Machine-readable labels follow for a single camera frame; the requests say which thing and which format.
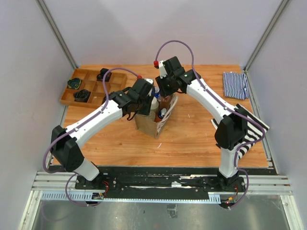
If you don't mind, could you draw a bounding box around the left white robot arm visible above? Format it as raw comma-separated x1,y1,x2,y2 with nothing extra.
51,78,154,190

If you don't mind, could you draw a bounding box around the wooden compartment tray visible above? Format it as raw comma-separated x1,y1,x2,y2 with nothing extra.
60,69,127,108

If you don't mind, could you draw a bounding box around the clear bottle pink cap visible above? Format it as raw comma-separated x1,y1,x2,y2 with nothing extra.
159,95,173,110

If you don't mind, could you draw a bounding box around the canvas tote bag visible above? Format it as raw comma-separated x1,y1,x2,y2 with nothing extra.
134,94,178,139

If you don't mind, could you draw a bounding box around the orange spray bottle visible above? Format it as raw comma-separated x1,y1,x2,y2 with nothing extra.
154,86,161,101
154,108,167,123

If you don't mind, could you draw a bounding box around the black white striped cloth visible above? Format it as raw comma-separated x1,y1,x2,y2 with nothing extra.
211,103,270,160

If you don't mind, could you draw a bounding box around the small black rolled belt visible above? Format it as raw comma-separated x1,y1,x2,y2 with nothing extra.
96,68,112,82

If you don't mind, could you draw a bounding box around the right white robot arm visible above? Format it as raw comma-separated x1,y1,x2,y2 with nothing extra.
153,57,248,192

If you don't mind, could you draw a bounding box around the orange spray bottle front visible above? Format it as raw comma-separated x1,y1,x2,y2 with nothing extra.
154,108,167,123

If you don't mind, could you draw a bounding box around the green patterned rolled belt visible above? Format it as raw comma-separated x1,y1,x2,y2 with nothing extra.
67,78,82,90

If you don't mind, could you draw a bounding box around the orange spray bottle back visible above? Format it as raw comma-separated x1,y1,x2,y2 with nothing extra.
154,86,161,101

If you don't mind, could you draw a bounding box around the blue white striped cloth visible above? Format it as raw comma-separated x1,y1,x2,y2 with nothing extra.
223,72,249,100

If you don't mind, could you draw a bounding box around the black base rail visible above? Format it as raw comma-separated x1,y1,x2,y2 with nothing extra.
75,166,246,200

